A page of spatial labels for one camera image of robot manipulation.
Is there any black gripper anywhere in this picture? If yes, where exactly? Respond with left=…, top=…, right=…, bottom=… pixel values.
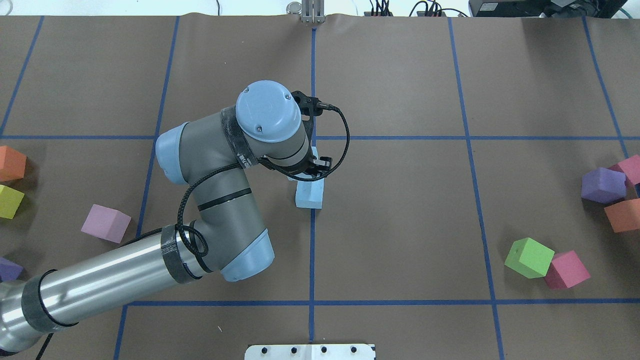
left=270, top=152, right=333, bottom=180

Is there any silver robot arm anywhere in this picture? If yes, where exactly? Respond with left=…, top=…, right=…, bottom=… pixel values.
left=0, top=80, right=342, bottom=357

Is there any small metal cylinder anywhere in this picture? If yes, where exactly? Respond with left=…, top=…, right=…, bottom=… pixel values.
left=285, top=1, right=303, bottom=15

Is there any lilac pink foam block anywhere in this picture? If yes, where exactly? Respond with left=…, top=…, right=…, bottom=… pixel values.
left=80, top=203, right=131, bottom=244

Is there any green foam block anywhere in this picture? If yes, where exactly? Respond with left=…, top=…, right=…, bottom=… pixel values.
left=505, top=237, right=555, bottom=279

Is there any crimson foam block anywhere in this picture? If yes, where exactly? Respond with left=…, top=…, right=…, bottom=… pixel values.
left=544, top=250, right=591, bottom=290

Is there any purple foam block near tray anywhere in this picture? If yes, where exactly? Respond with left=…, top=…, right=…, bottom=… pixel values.
left=580, top=167, right=627, bottom=204

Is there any far orange foam block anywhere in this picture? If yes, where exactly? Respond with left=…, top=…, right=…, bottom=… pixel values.
left=0, top=145, right=28, bottom=182

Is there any yellow foam block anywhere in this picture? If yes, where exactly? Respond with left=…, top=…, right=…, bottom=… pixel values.
left=0, top=184, right=25, bottom=219

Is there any orange foam block near tray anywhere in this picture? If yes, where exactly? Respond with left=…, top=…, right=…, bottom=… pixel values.
left=604, top=198, right=640, bottom=233

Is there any pink foam block near tray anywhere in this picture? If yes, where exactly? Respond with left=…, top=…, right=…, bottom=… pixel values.
left=608, top=154, right=640, bottom=188

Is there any far purple foam block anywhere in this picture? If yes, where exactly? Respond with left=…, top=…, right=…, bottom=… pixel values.
left=0, top=257, right=24, bottom=282

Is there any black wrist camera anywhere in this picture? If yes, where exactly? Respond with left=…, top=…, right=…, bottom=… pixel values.
left=291, top=90, right=336, bottom=117

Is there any black camera cable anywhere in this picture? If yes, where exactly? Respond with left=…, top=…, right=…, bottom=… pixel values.
left=175, top=102, right=350, bottom=273

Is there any aluminium frame post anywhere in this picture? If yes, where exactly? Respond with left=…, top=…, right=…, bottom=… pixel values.
left=300, top=0, right=326, bottom=24

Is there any white camera stand post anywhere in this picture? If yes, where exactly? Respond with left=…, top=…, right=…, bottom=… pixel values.
left=244, top=343, right=377, bottom=360

